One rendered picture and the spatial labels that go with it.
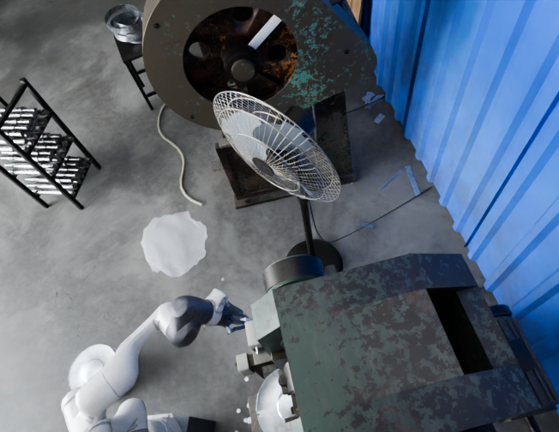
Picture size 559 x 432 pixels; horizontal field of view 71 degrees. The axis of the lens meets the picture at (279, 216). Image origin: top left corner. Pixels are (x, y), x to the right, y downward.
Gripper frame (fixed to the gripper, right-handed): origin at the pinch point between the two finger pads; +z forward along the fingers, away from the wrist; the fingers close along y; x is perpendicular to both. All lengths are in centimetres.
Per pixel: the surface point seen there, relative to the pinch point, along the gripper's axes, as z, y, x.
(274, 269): -40, 4, 40
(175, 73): -45, -99, 16
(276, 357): -30.0, 24.4, 28.3
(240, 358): 18.0, 7.9, -20.1
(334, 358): -44, 33, 52
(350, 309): -41, 23, 58
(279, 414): 10.1, 34.9, -0.4
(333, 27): -17, -97, 80
